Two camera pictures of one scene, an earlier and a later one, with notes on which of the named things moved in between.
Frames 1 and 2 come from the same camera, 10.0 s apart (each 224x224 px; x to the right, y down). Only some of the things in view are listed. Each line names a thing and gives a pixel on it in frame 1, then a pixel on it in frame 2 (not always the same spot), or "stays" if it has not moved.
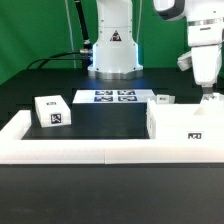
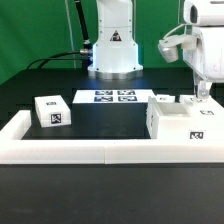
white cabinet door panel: x=165 y=99 stays
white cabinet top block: x=53 y=111 stays
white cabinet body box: x=185 y=122 stays
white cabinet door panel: x=212 y=98 -> x=208 y=108
